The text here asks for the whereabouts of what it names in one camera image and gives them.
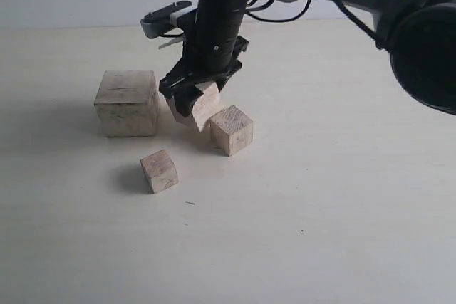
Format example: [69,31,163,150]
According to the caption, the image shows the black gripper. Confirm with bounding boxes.
[160,0,248,117]

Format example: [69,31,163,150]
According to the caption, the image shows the second largest wooden cube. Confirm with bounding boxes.
[166,82,224,132]

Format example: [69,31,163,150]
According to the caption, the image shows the third largest wooden cube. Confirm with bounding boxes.
[209,105,254,156]

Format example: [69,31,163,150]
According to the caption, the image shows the smallest wooden cube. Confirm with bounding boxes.
[140,150,179,194]

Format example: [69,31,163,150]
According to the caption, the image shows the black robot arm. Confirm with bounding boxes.
[159,0,455,116]

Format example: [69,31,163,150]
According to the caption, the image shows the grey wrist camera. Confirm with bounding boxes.
[140,1,192,39]

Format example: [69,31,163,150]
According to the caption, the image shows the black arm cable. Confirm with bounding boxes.
[244,0,385,51]

